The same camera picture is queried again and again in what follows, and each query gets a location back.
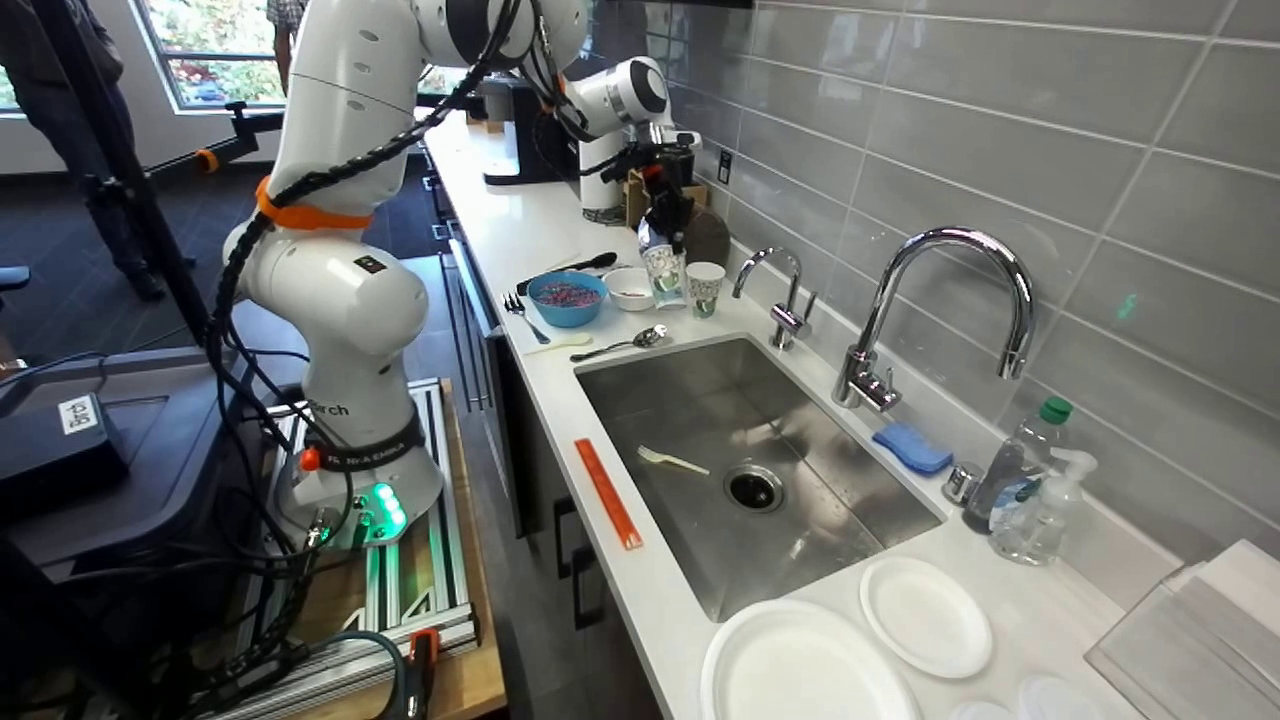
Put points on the metal spoon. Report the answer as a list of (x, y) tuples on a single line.
[(645, 337)]

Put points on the orange strip on counter edge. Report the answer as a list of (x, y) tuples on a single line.
[(604, 497)]

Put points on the white bowl with beads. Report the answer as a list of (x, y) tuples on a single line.
[(630, 288)]

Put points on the clear plastic container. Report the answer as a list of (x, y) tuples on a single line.
[(1203, 646)]

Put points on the patterned paper cup by wall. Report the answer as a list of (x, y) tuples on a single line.
[(705, 285)]

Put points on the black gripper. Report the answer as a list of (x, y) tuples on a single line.
[(655, 185)]

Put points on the clear soap bottle green cap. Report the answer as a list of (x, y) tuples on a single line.
[(1030, 488)]

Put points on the black coffee machine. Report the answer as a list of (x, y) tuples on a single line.
[(533, 147)]

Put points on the blue sponge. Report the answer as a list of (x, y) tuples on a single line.
[(912, 449)]

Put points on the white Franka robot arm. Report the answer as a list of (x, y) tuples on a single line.
[(342, 158)]

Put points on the stainless steel sink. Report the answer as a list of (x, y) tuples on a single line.
[(792, 493)]

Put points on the small white paper plate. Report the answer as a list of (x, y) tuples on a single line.
[(925, 618)]

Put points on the large chrome faucet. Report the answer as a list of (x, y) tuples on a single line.
[(925, 279)]

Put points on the blue bowl with beads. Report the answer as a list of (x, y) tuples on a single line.
[(567, 297)]

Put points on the patterned paper cup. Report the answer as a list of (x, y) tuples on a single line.
[(664, 271), (705, 285)]

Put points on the dark grey cart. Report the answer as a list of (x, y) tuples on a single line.
[(108, 453)]

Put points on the small chrome faucet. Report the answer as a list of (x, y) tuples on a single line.
[(790, 316)]

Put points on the large white paper plate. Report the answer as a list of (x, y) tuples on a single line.
[(798, 661)]

